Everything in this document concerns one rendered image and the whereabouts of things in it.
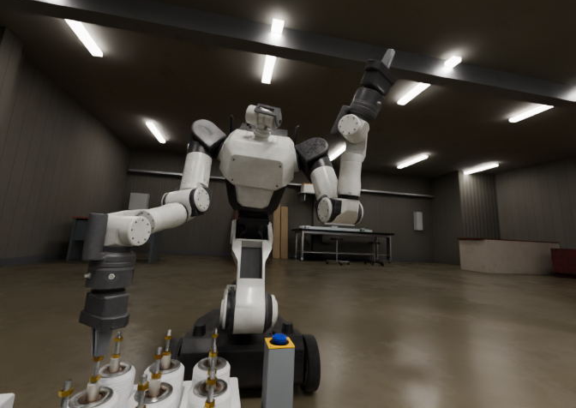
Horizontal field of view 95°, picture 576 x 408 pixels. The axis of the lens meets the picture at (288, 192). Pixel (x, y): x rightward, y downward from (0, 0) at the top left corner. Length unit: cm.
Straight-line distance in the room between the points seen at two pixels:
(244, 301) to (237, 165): 47
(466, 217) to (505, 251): 215
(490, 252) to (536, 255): 139
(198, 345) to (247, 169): 67
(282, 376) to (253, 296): 30
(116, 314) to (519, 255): 877
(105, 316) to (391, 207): 991
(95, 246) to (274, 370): 51
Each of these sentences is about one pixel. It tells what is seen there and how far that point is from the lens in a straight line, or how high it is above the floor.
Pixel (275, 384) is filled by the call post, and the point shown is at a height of 23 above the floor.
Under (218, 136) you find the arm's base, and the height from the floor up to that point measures 95.
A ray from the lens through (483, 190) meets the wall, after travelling 1107.
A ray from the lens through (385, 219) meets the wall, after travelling 1009.
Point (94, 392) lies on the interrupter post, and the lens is 78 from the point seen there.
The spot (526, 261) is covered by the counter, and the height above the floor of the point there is 30.
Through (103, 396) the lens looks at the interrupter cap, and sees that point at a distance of 79.
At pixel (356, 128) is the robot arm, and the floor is 92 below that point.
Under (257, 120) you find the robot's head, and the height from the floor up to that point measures 100.
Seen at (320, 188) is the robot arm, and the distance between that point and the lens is 91.
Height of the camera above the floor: 59
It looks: 10 degrees up
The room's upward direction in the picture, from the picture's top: 3 degrees clockwise
